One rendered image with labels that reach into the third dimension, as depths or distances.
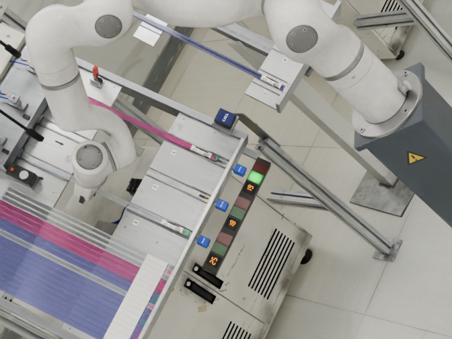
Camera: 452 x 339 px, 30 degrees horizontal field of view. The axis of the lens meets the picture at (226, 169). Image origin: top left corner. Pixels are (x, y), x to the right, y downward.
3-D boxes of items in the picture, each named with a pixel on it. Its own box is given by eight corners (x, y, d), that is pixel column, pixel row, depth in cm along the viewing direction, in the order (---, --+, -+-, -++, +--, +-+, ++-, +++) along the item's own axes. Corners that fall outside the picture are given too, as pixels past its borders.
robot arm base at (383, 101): (422, 60, 200) (377, 11, 190) (423, 120, 189) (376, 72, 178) (355, 91, 211) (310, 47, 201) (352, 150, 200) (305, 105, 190)
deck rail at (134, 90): (248, 142, 236) (248, 134, 230) (245, 148, 235) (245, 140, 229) (28, 43, 247) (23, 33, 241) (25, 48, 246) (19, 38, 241)
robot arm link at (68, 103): (101, 46, 190) (131, 148, 210) (33, 72, 187) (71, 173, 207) (114, 64, 184) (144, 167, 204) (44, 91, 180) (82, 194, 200)
